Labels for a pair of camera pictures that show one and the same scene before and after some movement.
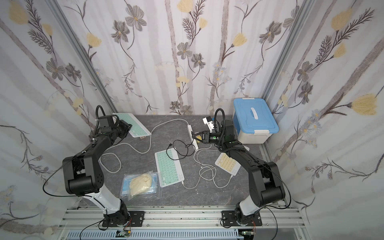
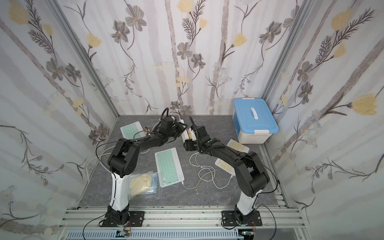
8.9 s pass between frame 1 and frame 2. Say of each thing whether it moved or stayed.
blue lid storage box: stayed
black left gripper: moved
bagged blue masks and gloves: stayed
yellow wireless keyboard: stayed
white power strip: moved
